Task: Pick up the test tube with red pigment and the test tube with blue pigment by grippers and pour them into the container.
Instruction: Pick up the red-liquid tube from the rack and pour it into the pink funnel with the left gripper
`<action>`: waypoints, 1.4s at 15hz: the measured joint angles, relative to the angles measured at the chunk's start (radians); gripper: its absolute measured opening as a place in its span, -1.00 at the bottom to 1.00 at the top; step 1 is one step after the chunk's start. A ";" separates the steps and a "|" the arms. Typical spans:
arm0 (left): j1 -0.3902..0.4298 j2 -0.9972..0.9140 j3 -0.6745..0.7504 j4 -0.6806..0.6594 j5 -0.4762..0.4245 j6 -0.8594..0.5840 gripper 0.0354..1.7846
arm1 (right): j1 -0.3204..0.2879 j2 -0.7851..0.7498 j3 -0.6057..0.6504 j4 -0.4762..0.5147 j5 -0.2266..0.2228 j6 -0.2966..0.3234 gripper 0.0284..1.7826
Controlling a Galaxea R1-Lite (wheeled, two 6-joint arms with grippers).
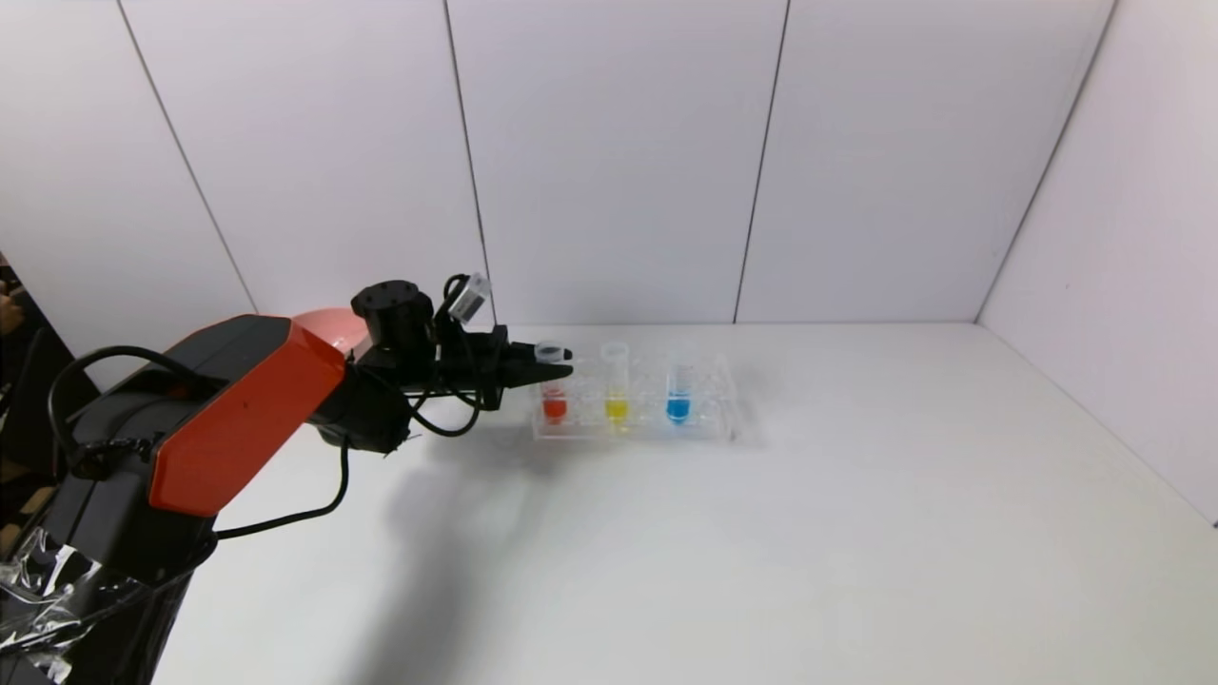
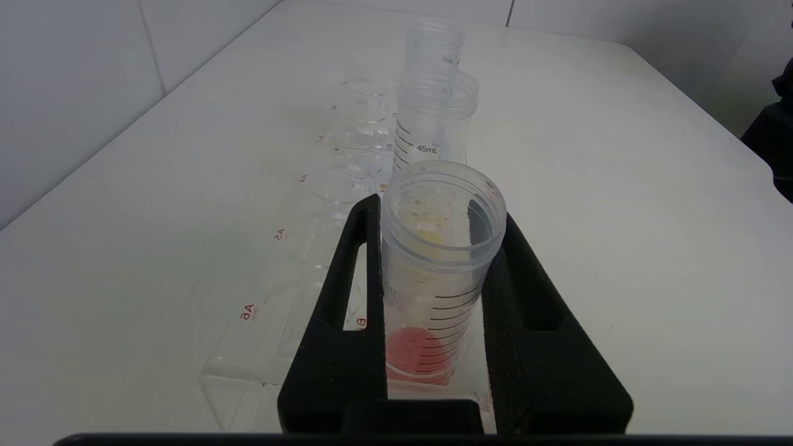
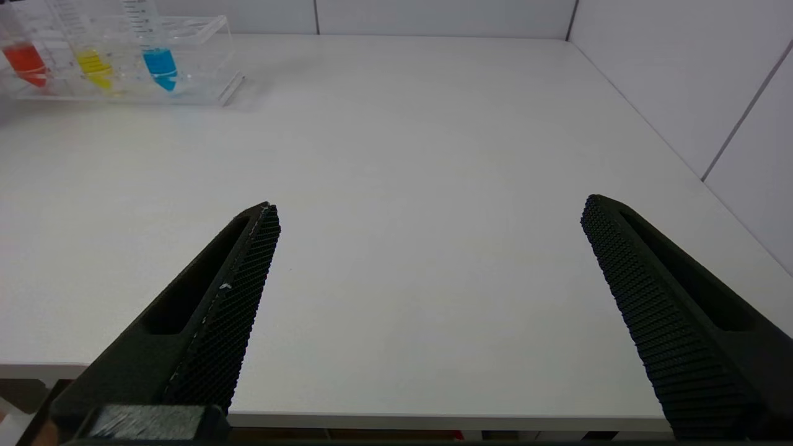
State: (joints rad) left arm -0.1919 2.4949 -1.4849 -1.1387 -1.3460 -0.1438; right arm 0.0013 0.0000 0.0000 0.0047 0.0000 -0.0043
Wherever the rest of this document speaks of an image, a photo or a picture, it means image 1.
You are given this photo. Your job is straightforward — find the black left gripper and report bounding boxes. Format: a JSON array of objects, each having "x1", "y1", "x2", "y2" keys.
[{"x1": 438, "y1": 324, "x2": 574, "y2": 411}]

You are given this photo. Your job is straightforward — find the red pigment test tube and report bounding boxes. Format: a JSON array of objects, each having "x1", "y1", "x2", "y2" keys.
[{"x1": 536, "y1": 342, "x2": 570, "y2": 425}]

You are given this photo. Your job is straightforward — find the yellow pigment test tube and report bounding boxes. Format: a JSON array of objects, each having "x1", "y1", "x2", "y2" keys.
[{"x1": 600, "y1": 341, "x2": 632, "y2": 426}]

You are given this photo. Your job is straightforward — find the blue pigment test tube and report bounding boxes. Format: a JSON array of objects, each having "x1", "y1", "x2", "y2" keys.
[{"x1": 665, "y1": 344, "x2": 693, "y2": 425}]

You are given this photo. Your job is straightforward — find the clear acrylic test tube rack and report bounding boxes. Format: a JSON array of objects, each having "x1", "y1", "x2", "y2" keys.
[{"x1": 530, "y1": 352, "x2": 737, "y2": 444}]

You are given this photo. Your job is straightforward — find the pink plastic bowl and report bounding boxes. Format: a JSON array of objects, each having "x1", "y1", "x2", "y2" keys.
[{"x1": 293, "y1": 308, "x2": 374, "y2": 355}]

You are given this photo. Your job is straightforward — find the clear plastic wrap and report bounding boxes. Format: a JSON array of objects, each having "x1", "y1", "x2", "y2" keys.
[{"x1": 0, "y1": 528, "x2": 182, "y2": 682}]

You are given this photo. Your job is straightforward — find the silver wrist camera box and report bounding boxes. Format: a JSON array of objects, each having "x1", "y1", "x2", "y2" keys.
[{"x1": 447, "y1": 274, "x2": 494, "y2": 324}]

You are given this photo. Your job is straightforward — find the thin black camera cable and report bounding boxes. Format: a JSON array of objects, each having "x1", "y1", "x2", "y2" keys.
[{"x1": 214, "y1": 274, "x2": 488, "y2": 541}]

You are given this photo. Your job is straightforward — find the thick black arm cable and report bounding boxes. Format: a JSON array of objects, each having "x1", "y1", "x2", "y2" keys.
[{"x1": 48, "y1": 345, "x2": 206, "y2": 479}]

